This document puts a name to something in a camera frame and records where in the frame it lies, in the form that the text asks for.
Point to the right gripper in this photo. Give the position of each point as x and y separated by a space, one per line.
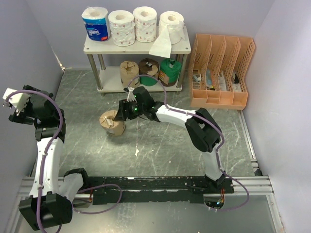
121 115

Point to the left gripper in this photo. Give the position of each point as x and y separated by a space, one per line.
24 117

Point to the brown roll black print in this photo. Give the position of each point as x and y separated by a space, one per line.
110 125

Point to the tan roll with label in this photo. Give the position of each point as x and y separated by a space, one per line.
128 71

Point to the green roll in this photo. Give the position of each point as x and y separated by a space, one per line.
169 71
148 67

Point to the rose-print roll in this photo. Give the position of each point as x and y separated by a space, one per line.
122 27
145 24

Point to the blue Tempo roll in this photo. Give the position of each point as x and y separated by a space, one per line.
96 23

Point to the plain white paper towel roll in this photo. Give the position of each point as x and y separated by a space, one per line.
170 31

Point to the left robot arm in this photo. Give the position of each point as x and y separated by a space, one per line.
49 203

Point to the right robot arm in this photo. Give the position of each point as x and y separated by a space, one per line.
204 132

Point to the orange plastic file organizer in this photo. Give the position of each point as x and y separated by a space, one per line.
217 70

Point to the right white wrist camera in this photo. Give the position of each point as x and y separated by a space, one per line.
130 95

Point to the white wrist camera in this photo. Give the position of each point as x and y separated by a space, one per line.
18 101
130 95

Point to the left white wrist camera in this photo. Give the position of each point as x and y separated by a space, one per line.
18 101

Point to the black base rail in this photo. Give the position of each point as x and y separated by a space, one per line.
192 189

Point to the aluminium extrusion rail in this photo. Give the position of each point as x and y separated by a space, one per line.
256 185

